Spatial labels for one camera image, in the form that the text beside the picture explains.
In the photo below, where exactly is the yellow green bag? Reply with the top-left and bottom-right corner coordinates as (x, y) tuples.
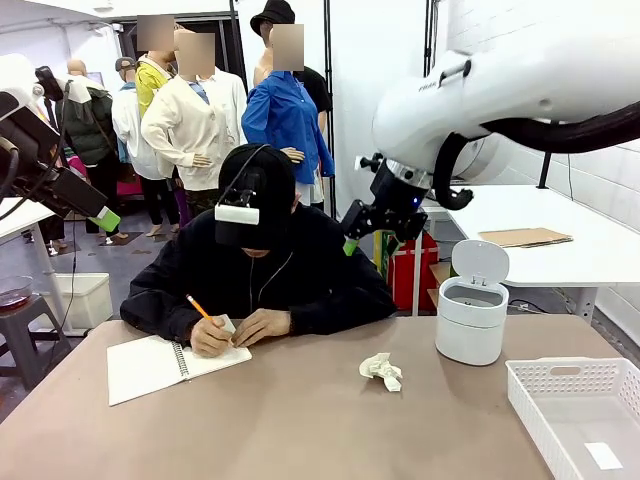
(373, 227), (419, 284)

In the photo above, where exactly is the cream cardigan mannequin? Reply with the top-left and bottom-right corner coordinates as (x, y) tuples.
(141, 32), (249, 229)

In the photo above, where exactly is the white head-mounted camera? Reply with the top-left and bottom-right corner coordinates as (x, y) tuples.
(214, 172), (269, 226)

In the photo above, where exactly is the person's right hand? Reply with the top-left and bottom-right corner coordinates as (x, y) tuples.
(189, 317), (235, 358)

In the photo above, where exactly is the black light stand pole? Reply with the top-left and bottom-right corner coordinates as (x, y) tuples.
(423, 0), (434, 76)
(322, 0), (335, 224)

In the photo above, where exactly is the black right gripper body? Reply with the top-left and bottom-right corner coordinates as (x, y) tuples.
(369, 159), (431, 231)

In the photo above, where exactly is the black cap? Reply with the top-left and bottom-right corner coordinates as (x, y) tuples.
(215, 143), (297, 251)

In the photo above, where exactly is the small white paper label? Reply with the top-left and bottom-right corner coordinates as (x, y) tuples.
(583, 442), (624, 471)

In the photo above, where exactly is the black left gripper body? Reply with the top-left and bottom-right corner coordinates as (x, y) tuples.
(0, 106), (67, 202)

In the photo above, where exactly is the black t-shirt mannequin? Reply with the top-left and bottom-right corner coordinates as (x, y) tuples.
(294, 66), (332, 134)

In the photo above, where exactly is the person's left hand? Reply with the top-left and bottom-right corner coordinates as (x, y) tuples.
(230, 308), (292, 349)

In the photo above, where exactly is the flat brown cardboard sheet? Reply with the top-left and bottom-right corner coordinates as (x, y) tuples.
(478, 227), (574, 249)

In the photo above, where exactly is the white spiral notebook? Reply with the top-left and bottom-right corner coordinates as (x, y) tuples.
(106, 314), (254, 407)

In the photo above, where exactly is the white table with leg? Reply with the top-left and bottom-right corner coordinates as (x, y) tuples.
(0, 197), (76, 337)

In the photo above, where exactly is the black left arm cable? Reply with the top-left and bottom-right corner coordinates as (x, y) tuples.
(0, 79), (74, 222)

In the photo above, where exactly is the yellow pencil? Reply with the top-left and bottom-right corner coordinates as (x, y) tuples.
(185, 293), (234, 346)

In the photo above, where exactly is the white backdrop sheet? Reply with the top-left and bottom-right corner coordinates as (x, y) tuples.
(237, 0), (436, 226)

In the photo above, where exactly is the black bucket hat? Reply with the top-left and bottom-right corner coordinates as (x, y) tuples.
(249, 0), (296, 37)

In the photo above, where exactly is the blue shirt mannequin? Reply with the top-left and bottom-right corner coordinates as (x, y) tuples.
(241, 22), (335, 209)

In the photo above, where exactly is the person's left forearm black sleeve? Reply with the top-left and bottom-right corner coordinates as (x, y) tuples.
(287, 289), (399, 336)

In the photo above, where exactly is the large white table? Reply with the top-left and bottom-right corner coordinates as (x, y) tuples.
(430, 183), (640, 317)

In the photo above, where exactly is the grey plastic stool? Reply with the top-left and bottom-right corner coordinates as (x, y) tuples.
(0, 294), (72, 391)

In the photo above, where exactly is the person's right forearm black sleeve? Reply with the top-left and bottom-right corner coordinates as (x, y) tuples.
(119, 294), (201, 346)

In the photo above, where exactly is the clear glass bowl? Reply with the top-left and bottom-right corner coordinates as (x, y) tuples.
(0, 275), (35, 312)

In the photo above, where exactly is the white plastic floor crate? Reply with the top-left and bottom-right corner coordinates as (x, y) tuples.
(39, 272), (114, 332)

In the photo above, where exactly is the yellow jacket mannequin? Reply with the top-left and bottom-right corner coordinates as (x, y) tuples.
(134, 14), (176, 119)

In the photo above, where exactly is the red bag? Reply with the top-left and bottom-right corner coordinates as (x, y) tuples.
(388, 232), (440, 311)

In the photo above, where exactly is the white lidded trash bin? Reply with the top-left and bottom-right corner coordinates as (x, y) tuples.
(434, 239), (510, 367)

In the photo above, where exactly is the white shirt mannequin grey cap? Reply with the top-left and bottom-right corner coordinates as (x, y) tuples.
(110, 56), (174, 239)

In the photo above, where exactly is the person torso black jacket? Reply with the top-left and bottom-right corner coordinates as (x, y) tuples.
(119, 143), (399, 346)

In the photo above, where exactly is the white perforated plastic basket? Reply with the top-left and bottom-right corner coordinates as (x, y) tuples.
(504, 357), (640, 480)

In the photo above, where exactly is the small white side table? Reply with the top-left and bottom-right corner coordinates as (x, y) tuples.
(412, 197), (454, 317)

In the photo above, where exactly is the white paper ball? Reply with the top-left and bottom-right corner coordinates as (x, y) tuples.
(358, 352), (404, 394)

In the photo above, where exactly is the black right arm hose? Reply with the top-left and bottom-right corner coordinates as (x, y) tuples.
(432, 102), (640, 211)

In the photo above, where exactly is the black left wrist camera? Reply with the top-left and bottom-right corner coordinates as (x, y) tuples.
(32, 66), (66, 104)

